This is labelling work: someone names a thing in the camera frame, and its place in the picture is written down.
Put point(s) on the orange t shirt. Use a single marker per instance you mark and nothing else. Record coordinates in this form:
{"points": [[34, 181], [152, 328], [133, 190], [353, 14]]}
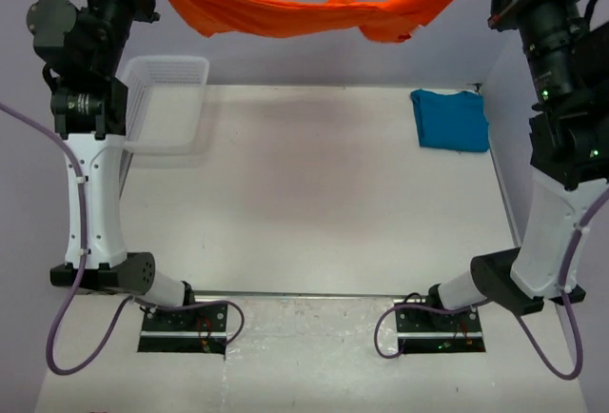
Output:
{"points": [[387, 22]]}

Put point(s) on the white plastic basket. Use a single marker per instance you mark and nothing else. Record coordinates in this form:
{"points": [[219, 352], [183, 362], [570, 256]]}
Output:
{"points": [[165, 103]]}

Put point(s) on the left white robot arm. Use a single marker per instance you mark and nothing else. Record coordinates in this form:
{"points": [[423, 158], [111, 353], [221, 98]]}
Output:
{"points": [[81, 49]]}

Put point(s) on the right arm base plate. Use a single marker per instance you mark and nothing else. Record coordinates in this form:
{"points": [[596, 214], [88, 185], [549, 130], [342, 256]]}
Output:
{"points": [[422, 332]]}

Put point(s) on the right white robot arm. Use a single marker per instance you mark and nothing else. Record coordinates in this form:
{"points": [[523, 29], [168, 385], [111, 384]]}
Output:
{"points": [[568, 64]]}

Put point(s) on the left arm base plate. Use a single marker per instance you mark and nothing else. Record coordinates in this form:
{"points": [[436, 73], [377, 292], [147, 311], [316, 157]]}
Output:
{"points": [[196, 331]]}

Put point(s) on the blue folded t shirt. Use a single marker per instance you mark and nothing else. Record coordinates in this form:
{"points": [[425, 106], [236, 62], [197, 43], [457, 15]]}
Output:
{"points": [[450, 121]]}

